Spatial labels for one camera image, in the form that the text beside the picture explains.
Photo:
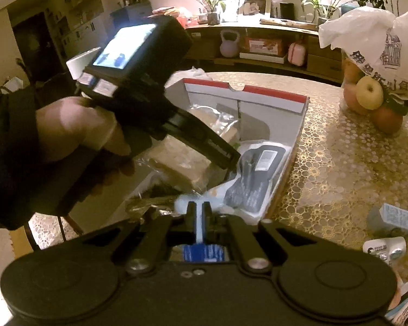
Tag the group of snack jars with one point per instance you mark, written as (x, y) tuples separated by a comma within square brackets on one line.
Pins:
[(170, 15)]

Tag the white blister packet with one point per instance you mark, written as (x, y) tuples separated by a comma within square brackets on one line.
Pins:
[(384, 250)]

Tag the small potted plant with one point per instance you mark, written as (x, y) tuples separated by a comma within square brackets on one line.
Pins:
[(319, 6)]

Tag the clear plastic food packet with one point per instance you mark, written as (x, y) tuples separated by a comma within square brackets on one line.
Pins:
[(180, 163)]

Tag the potted flower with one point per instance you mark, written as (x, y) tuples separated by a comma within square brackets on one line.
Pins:
[(209, 6)]

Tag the wooden television cabinet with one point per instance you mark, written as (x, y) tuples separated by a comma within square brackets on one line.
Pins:
[(258, 64)]

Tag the person's left hand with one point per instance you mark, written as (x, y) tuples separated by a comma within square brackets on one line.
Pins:
[(74, 129)]

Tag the pink small case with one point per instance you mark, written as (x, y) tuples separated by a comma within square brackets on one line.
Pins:
[(297, 54)]

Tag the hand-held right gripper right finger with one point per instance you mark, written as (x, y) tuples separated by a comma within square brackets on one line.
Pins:
[(208, 218)]

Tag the red cardboard box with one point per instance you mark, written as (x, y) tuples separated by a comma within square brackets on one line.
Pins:
[(292, 122)]

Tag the blue vase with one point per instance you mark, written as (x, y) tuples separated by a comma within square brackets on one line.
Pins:
[(349, 8)]

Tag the person's left forearm black sleeve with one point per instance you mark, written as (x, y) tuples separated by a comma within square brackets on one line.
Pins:
[(17, 149)]

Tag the dark tall cabinet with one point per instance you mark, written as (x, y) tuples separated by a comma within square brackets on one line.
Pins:
[(132, 18)]

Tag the photo frame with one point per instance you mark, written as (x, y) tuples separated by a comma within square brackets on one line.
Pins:
[(256, 6)]

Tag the red printed carton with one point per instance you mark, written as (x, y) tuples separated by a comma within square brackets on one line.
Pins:
[(265, 47)]

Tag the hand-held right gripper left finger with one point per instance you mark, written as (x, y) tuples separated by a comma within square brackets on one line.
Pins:
[(192, 218)]

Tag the black speaker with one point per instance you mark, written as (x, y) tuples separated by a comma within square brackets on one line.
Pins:
[(287, 11)]

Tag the pink kettlebell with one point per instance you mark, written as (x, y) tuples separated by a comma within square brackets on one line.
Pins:
[(230, 44)]

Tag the blue white packet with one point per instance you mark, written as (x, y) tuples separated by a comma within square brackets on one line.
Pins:
[(204, 253)]

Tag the wall shelving unit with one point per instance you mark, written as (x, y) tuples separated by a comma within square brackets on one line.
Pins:
[(74, 17)]

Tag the small grey box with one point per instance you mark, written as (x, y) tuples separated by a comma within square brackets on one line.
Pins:
[(391, 219)]

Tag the red apple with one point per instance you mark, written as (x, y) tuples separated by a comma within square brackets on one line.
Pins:
[(387, 119)]

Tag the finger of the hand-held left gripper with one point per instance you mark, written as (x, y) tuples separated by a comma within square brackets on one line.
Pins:
[(226, 156)]

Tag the white plastic fruit bag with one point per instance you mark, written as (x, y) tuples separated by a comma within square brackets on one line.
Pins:
[(370, 37)]

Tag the yellow apple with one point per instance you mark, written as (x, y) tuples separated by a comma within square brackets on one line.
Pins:
[(370, 92)]

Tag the white black plastic pouch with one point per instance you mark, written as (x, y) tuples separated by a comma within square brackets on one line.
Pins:
[(255, 176)]

